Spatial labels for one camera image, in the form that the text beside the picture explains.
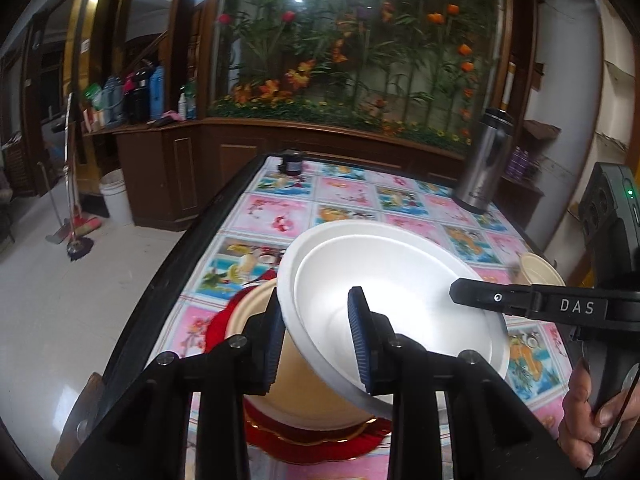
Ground beige plastic bowl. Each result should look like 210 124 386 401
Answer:
513 252 565 286
224 278 374 431

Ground white foam plate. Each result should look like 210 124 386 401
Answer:
277 220 510 418

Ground person's right hand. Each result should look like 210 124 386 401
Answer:
558 359 628 470

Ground red glass scalloped plate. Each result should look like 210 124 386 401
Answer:
203 284 394 465

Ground purple spray cans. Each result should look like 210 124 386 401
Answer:
504 146 529 181

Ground stainless steel thermos jug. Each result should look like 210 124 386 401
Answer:
452 107 513 214

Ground black mop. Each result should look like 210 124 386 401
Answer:
64 93 93 261

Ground broom with red bristles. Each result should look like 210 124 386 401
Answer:
37 91 104 246

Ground white plastic bucket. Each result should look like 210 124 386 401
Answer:
99 169 134 226

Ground brown wooden cabinet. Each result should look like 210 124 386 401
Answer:
81 116 547 233

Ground small black jar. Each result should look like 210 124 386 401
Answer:
278 148 305 177

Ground artificial flower display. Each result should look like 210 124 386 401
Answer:
208 0 503 154

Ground blue water jug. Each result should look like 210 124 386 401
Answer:
149 65 165 120

